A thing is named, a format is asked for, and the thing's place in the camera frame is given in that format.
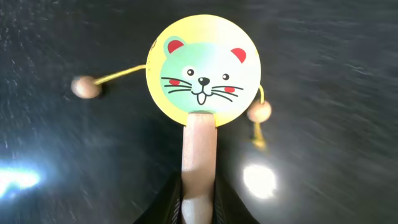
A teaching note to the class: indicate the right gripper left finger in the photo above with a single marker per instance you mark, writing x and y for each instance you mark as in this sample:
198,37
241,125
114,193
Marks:
166,205

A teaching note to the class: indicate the yellow wooden rattle drum toy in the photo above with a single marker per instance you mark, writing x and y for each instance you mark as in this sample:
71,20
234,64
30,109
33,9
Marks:
202,74

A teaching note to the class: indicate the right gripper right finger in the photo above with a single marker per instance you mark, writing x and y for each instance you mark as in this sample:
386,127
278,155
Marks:
228,208

